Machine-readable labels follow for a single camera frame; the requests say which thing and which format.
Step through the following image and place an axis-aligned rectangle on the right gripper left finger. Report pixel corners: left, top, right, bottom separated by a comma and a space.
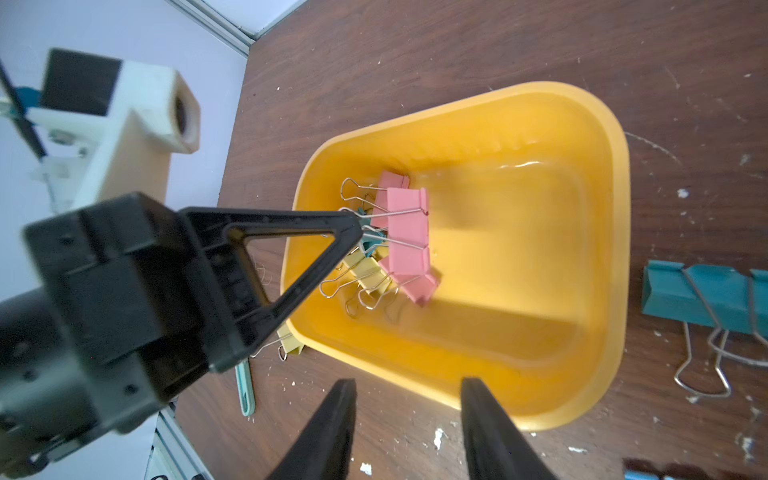
267, 379, 357, 480

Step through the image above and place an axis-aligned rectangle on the yellow plastic storage box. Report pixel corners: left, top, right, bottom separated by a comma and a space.
288, 81, 631, 430

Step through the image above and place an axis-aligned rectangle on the pink binder clip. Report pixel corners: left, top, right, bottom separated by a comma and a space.
383, 273, 439, 306
339, 171, 410, 229
338, 187, 432, 277

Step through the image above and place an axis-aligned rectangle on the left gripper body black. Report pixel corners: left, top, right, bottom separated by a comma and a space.
1, 193, 276, 474

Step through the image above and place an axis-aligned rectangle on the yellow binder clip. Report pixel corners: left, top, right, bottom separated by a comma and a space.
249, 323, 304, 362
318, 248, 394, 317

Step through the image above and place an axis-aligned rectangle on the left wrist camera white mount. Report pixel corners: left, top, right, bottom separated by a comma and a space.
26, 49, 201, 214

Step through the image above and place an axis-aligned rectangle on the yellow binder clip bottom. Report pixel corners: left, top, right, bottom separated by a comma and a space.
318, 248, 394, 317

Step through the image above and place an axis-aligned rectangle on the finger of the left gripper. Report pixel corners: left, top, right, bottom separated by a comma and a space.
179, 207, 362, 360

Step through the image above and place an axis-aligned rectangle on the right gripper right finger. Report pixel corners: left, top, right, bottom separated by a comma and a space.
460, 378, 556, 480

